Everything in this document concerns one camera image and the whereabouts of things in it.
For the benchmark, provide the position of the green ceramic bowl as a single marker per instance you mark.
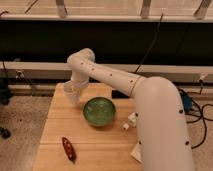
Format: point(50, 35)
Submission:
point(99, 111)

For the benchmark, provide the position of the black rectangular block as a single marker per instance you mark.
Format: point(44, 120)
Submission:
point(115, 94)

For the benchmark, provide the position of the white ceramic cup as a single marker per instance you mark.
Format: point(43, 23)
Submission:
point(71, 92)

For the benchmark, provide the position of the red chili pepper toy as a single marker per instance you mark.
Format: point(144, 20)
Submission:
point(69, 150)

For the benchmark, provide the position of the white sponge block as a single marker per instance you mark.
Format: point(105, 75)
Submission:
point(135, 153)

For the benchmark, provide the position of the grey wall rail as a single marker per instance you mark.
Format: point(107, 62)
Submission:
point(49, 70)

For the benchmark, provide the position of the blue floor box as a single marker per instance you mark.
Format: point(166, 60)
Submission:
point(187, 102)

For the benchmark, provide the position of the black object on floor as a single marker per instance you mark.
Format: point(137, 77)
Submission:
point(4, 133)

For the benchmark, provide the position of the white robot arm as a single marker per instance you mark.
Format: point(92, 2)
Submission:
point(162, 131)

